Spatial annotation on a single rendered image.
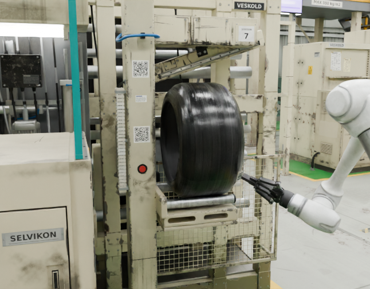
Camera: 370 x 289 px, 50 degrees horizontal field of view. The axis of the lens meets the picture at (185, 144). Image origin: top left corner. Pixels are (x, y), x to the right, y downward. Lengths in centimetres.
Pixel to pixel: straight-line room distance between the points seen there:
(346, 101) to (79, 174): 81
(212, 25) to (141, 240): 114
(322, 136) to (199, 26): 471
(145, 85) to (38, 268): 96
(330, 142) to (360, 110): 518
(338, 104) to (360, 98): 7
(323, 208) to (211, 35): 103
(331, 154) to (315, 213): 478
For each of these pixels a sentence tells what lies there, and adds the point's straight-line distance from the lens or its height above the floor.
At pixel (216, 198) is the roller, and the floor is 91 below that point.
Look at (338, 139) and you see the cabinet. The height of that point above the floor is 54.
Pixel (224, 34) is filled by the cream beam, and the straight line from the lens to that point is 219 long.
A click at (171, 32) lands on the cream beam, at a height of 169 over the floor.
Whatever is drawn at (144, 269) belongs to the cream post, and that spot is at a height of 57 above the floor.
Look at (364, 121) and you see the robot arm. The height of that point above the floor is 134.
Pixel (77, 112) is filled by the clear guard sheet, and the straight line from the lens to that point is 105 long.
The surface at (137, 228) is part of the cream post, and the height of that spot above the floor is 78.
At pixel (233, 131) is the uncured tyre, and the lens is 174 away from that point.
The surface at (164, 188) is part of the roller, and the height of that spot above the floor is 90.
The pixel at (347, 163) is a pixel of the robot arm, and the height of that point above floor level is 115.
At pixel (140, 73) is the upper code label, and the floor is 149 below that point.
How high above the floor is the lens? 148
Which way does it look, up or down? 10 degrees down
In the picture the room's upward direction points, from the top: straight up
